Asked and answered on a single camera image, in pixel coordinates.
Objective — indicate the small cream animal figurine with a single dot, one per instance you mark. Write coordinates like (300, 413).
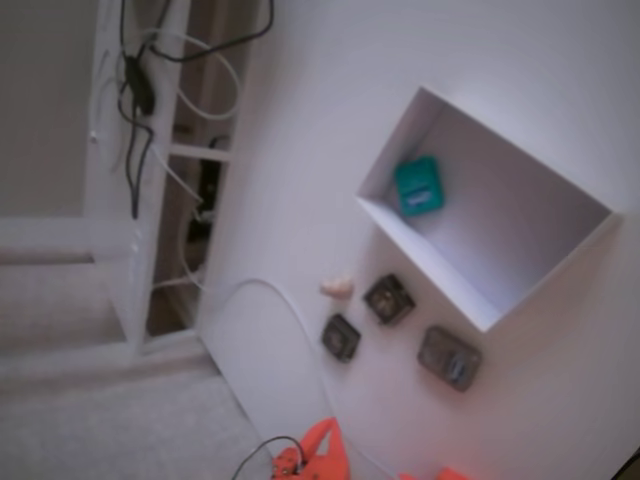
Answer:
(337, 288)

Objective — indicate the black stamp case red inlay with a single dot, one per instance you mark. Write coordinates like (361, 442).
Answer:
(389, 299)
(341, 336)

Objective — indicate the orange gripper black servo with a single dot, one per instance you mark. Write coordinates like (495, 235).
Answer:
(320, 442)

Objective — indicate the white cardboard bin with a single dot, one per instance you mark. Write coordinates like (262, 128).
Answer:
(510, 235)

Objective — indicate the teal green cube box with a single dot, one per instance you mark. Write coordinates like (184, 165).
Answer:
(417, 185)

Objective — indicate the white metal shelf frame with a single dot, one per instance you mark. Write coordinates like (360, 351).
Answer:
(135, 280)

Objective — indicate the grey plastic case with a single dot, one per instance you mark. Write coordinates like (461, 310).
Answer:
(449, 357)

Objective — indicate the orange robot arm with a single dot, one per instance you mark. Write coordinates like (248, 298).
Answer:
(450, 474)

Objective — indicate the black power strip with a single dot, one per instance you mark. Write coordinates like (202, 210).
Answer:
(210, 180)

